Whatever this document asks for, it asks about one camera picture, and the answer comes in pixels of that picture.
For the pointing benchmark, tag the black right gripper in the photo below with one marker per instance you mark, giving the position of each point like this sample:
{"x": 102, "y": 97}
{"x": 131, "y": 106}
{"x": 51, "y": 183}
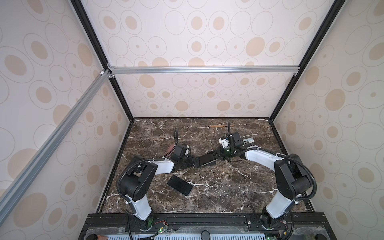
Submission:
{"x": 219, "y": 153}

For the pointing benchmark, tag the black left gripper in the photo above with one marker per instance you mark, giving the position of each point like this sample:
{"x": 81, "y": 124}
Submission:
{"x": 192, "y": 163}

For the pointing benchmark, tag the black phone case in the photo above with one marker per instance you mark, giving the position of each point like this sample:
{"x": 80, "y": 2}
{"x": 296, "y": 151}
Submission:
{"x": 207, "y": 163}

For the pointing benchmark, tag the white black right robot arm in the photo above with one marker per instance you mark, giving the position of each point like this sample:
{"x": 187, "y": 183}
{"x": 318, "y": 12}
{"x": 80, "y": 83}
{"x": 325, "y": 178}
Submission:
{"x": 294, "y": 180}

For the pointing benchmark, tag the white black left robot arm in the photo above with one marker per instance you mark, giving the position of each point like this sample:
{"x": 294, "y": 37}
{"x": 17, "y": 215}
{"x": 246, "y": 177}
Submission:
{"x": 135, "y": 180}

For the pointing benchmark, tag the pink phone case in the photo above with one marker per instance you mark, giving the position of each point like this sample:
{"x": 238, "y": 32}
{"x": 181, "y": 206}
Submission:
{"x": 169, "y": 150}

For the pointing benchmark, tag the dark blue smartphone left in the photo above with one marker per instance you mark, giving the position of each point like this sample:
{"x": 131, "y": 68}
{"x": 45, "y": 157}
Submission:
{"x": 180, "y": 185}

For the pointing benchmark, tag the light blue white stapler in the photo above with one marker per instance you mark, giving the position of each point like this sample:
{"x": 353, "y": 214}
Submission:
{"x": 248, "y": 140}

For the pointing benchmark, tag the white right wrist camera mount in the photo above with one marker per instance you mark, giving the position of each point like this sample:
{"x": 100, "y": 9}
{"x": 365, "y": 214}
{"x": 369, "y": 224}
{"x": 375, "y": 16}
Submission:
{"x": 224, "y": 141}

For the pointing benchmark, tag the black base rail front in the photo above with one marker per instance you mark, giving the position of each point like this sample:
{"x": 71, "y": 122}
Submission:
{"x": 208, "y": 226}

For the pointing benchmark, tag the silver aluminium rail back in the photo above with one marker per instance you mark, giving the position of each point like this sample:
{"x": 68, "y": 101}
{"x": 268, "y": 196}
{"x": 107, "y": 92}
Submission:
{"x": 205, "y": 70}

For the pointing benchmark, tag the silver aluminium rail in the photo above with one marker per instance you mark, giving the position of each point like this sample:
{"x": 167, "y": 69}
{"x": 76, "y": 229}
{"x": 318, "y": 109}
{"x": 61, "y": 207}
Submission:
{"x": 205, "y": 70}
{"x": 23, "y": 181}

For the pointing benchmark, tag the black corner frame post left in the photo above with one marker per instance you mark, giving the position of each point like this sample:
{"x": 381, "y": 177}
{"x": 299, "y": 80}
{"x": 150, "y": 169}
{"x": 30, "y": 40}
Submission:
{"x": 94, "y": 40}

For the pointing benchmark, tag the black corner frame post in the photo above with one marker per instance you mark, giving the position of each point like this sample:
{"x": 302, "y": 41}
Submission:
{"x": 94, "y": 40}
{"x": 319, "y": 36}

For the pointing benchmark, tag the silver aluminium rail left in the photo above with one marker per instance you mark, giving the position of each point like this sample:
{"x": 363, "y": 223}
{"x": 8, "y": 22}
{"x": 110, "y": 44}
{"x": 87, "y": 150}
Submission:
{"x": 23, "y": 181}

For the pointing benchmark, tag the black corner frame post right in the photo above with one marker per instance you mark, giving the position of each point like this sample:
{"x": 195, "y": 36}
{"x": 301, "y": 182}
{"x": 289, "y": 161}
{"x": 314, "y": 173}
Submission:
{"x": 319, "y": 36}

